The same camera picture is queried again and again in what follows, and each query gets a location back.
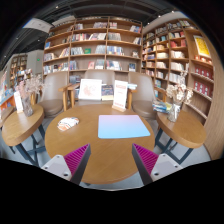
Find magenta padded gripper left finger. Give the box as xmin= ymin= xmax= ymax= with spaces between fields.
xmin=42 ymin=144 xmax=91 ymax=185

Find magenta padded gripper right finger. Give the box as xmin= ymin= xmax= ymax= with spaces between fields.
xmin=132 ymin=144 xmax=182 ymax=185

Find blue pink gradient mouse pad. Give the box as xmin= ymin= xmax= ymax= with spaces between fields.
xmin=98 ymin=115 xmax=151 ymax=139

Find round wooden right side table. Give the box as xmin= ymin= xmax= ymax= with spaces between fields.
xmin=154 ymin=111 xmax=208 ymax=165

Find round wooden table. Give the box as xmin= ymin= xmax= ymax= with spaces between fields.
xmin=154 ymin=111 xmax=208 ymax=165
xmin=2 ymin=104 xmax=45 ymax=166
xmin=45 ymin=104 xmax=155 ymax=184

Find round wooden centre table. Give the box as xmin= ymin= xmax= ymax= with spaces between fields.
xmin=45 ymin=104 xmax=155 ymax=184

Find round wooden left side table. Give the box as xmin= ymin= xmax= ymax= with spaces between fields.
xmin=2 ymin=104 xmax=45 ymax=166

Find stack of books on table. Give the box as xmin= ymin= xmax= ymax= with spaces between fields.
xmin=152 ymin=100 xmax=172 ymax=113

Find beige left armchair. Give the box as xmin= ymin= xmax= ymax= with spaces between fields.
xmin=39 ymin=72 xmax=70 ymax=117

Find beige right armchair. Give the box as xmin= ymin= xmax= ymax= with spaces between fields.
xmin=127 ymin=71 xmax=167 ymax=120

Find right glass vase dried flowers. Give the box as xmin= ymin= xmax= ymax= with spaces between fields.
xmin=166 ymin=71 xmax=193 ymax=122

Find white framed picture card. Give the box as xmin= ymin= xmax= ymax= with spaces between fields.
xmin=78 ymin=79 xmax=102 ymax=100

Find white sign in wooden stand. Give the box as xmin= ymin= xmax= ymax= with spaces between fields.
xmin=112 ymin=80 xmax=128 ymax=112

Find dark book on chair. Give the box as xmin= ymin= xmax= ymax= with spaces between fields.
xmin=101 ymin=85 xmax=114 ymax=100

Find left vase with dried flowers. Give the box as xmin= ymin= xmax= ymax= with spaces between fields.
xmin=16 ymin=75 xmax=44 ymax=117

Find small white card left table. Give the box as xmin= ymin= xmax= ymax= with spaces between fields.
xmin=14 ymin=91 xmax=23 ymax=113

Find distant wooden left bookshelf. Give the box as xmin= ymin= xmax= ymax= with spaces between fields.
xmin=10 ymin=54 xmax=28 ymax=88

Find large wooden centre bookshelf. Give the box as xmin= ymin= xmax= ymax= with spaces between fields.
xmin=42 ymin=16 xmax=144 ymax=75

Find wooden right bookshelf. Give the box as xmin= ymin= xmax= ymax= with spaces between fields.
xmin=142 ymin=16 xmax=224 ymax=159

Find yellow poster on shelf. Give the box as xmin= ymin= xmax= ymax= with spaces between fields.
xmin=193 ymin=35 xmax=210 ymax=58

